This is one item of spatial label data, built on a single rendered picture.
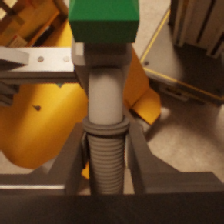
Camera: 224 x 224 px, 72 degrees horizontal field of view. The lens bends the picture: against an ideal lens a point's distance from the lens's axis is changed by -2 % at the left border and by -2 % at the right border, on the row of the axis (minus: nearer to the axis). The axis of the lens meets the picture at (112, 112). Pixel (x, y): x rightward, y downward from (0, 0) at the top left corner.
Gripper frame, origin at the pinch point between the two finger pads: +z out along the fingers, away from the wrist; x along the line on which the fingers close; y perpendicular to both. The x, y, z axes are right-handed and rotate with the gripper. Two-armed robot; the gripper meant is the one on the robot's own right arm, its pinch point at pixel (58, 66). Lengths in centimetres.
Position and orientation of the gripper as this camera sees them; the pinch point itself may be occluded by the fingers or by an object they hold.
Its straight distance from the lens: 17.4
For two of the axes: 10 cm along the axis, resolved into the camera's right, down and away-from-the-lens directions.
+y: 0.1, 9.7, -2.2
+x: 0.2, -2.2, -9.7
